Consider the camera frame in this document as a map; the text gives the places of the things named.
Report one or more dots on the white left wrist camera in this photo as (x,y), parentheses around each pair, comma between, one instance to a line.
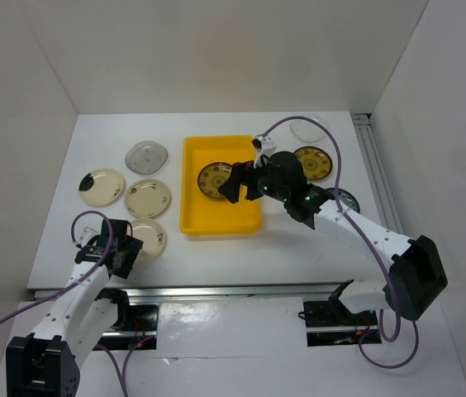
(86,237)

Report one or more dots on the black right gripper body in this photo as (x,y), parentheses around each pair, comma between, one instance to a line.
(263,174)

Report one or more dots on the yellow plastic bin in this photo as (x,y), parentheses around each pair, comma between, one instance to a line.
(200,215)

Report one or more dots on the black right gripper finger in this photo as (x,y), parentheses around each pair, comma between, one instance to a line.
(230,189)
(253,191)

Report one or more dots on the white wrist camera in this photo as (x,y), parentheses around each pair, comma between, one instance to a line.
(86,237)
(264,147)

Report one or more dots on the aluminium side rail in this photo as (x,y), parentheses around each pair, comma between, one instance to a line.
(377,175)

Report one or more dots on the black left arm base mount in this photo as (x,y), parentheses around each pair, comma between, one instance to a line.
(135,326)

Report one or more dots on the clear glass plate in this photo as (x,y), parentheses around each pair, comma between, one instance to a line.
(306,131)

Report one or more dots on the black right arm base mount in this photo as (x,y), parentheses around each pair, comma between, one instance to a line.
(330,324)

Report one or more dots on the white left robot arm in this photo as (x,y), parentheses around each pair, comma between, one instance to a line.
(47,361)

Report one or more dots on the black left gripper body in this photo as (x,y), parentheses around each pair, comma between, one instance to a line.
(130,247)

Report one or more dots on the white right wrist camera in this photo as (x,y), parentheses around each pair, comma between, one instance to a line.
(264,147)

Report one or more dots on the cream plate with black flowers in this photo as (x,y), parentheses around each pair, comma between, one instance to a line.
(153,236)

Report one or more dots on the yellow brown patterned plate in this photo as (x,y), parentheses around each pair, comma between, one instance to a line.
(212,177)
(316,163)

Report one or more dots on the cream plate with black blotch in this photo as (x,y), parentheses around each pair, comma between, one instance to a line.
(101,187)

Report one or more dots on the blue white patterned plate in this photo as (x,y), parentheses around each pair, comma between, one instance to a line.
(345,198)

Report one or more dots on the cream plate with calligraphy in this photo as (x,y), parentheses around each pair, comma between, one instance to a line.
(147,198)

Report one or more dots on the grey glass plate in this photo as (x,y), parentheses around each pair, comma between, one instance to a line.
(146,157)

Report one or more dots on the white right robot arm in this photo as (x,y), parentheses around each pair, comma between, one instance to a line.
(414,275)

